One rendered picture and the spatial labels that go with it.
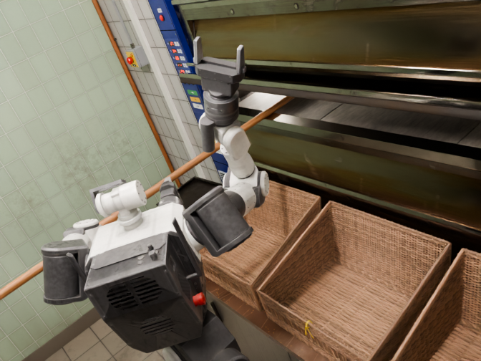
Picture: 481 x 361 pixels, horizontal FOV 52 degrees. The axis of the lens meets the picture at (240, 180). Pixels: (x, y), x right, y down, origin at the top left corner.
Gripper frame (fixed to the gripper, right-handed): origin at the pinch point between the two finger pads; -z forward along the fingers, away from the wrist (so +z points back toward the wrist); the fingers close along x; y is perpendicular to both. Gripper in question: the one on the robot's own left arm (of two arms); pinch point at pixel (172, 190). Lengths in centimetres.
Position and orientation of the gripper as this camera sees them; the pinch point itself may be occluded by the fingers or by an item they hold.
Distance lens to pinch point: 183.0
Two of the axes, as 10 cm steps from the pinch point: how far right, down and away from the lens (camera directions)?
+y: 9.4, -3.2, -0.8
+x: 3.2, 8.2, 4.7
